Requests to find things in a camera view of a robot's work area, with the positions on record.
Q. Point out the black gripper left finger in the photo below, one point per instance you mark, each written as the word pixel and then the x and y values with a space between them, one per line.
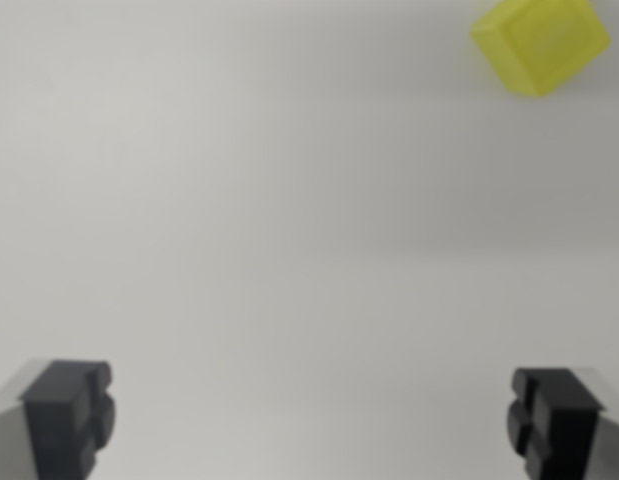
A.
pixel 54 420

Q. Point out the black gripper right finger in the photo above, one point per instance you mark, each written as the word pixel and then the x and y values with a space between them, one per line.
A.
pixel 564 425

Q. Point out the yellow rubber cube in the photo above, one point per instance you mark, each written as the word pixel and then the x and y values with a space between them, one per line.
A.
pixel 544 45

